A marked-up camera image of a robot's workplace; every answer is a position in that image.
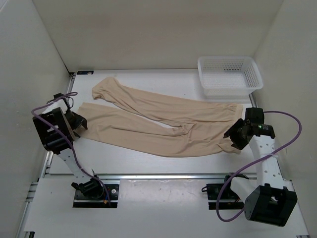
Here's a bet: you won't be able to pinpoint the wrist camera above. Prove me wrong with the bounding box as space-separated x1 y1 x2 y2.
245 107 264 124
47 93 68 104

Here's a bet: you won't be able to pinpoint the beige trousers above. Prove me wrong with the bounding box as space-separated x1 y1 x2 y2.
77 77 243 158

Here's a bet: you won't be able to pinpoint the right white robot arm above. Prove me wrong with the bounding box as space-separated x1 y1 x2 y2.
222 119 297 227

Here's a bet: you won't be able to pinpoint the white plastic basket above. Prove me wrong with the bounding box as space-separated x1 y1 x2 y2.
198 56 264 98

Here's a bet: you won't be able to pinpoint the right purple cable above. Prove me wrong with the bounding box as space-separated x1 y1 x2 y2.
215 111 303 222

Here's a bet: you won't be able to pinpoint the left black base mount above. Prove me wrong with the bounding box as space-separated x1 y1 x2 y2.
71 179 119 208

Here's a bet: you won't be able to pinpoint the aluminium frame rail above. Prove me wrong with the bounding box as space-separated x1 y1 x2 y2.
14 71 310 238

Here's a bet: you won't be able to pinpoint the purple cable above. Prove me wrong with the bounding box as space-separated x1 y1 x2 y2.
215 111 303 222
31 92 112 206

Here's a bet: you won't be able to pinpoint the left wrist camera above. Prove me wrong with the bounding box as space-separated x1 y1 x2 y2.
47 93 68 104

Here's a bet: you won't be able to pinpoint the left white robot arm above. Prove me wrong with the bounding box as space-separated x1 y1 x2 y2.
31 100 106 199

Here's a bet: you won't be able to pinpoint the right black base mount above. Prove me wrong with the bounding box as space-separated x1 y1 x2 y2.
202 182 256 211

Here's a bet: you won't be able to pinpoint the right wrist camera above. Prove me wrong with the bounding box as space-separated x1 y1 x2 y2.
245 107 264 124

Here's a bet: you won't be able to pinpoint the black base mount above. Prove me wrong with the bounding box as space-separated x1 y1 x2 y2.
71 179 119 208
202 182 256 211

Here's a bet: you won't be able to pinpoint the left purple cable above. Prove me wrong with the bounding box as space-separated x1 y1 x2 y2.
31 92 112 206

